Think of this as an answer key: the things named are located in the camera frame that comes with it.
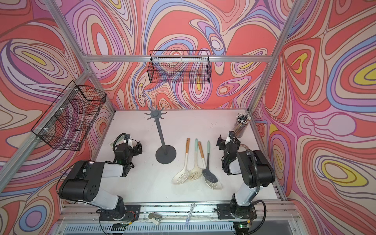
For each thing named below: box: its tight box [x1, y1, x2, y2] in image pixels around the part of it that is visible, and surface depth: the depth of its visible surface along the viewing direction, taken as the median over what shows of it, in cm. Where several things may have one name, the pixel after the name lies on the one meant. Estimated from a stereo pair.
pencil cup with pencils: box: [234, 112, 252, 139], surface depth 95 cm
